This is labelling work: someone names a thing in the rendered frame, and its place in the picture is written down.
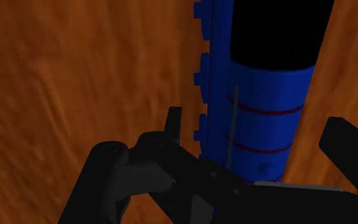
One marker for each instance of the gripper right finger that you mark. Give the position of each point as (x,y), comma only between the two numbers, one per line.
(349,149)

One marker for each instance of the blue toy train engine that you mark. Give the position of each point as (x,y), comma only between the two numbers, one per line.
(259,93)

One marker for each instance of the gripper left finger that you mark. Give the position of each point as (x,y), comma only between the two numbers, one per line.
(141,167)

